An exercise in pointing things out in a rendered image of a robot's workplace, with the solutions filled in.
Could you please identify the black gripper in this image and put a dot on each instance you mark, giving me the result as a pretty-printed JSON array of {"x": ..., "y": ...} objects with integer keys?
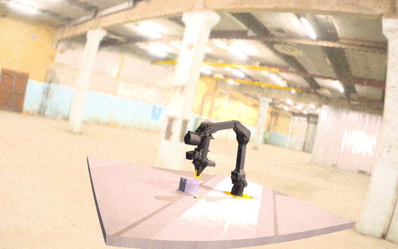
[{"x": 201, "y": 164}]

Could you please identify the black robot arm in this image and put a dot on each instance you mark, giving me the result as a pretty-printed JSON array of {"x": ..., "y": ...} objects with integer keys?
[{"x": 206, "y": 129}]

